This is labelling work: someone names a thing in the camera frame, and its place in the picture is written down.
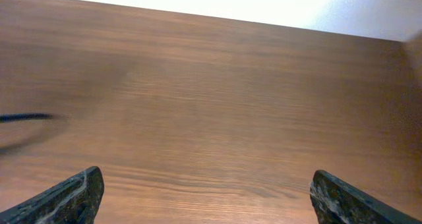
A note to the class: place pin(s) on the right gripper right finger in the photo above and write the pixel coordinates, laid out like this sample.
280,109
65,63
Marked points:
336,201

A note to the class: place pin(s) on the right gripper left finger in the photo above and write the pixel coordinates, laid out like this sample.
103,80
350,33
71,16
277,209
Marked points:
75,200

